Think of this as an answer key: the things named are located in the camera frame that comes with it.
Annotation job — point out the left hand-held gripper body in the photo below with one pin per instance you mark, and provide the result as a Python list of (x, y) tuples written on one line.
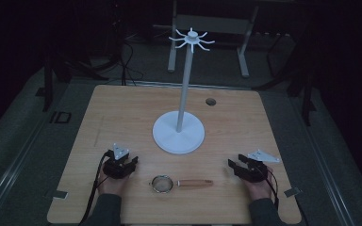
[(116, 168)]

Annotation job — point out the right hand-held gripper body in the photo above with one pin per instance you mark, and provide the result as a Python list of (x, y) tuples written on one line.
[(257, 171)]

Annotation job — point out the white hook stand rack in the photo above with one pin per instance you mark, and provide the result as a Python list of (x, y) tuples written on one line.
[(178, 133)]

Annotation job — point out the person's left hand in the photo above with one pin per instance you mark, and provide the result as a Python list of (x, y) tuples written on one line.
[(112, 185)]

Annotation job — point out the person's right hand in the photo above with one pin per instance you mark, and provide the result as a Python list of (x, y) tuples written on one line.
[(259, 190)]

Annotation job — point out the black metal stand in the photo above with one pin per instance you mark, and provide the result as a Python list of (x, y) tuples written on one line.
[(307, 100), (47, 84)]

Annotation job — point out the black rectangular floor frame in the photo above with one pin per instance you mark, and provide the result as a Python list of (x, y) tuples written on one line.
[(60, 117)]

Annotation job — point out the white metal desk frame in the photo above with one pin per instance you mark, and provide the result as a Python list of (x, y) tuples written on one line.
[(213, 24)]

